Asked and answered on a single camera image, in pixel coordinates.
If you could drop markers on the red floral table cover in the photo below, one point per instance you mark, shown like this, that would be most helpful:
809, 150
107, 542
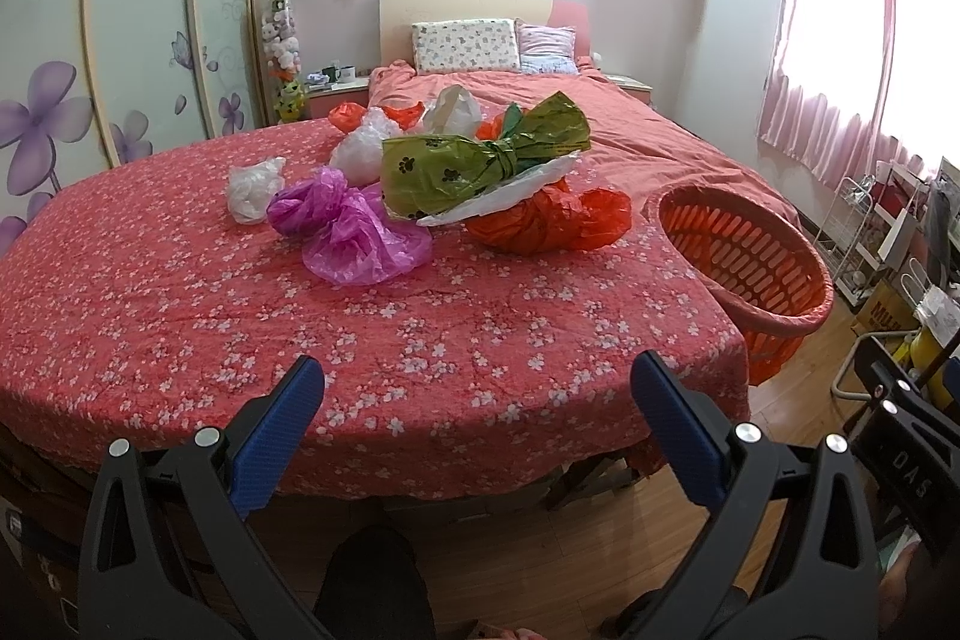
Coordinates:
134, 306

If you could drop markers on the small orange bag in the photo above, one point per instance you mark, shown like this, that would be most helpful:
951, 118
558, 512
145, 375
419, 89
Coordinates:
491, 128

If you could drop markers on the pink window curtain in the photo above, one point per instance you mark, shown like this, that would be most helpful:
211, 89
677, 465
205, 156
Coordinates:
857, 83

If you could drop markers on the pink striped pillow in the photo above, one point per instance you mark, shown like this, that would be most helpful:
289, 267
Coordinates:
546, 49

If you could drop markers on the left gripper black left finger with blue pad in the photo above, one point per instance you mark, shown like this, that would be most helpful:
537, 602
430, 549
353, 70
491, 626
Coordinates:
133, 582

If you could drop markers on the white cream plastic bag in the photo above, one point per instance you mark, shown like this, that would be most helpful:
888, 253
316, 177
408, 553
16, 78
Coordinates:
454, 112

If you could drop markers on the bedside table right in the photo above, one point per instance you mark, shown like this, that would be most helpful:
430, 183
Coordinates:
632, 87

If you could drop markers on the orange plastic laundry basket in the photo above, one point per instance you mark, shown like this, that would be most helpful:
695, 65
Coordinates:
765, 275

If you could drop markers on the white wire shelf rack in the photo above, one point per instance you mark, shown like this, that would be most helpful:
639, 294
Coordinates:
861, 216

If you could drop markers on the cream pink headboard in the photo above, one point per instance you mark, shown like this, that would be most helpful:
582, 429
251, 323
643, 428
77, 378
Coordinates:
396, 17

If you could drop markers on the large orange plastic bag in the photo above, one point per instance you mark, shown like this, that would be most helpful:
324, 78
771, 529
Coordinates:
556, 218

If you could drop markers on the small clear plastic bag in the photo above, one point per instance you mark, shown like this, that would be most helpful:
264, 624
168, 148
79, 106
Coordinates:
250, 190

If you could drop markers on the floral white pillow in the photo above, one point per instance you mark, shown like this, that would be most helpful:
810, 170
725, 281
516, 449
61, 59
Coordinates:
474, 44

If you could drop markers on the wardrobe with purple flowers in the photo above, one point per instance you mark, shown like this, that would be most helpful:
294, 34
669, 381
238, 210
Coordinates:
88, 85

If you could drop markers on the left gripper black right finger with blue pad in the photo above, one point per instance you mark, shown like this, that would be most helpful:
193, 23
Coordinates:
788, 549

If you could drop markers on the green plush toy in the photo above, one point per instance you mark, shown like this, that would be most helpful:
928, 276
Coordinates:
290, 102

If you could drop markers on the plush toy display tube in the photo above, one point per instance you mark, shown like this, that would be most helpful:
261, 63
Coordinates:
281, 50

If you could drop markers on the pink bedside table left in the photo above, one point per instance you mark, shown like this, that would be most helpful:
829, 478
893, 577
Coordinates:
322, 101

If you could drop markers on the magenta plastic bag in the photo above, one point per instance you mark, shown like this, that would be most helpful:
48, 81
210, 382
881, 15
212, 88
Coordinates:
344, 234

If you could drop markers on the pink bed duvet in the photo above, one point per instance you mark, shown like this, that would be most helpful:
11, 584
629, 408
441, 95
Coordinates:
633, 146

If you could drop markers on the dark green plastic bag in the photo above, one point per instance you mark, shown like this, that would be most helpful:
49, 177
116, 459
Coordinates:
512, 117

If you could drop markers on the green paw print bag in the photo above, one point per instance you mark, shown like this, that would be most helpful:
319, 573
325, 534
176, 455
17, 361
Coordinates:
426, 175

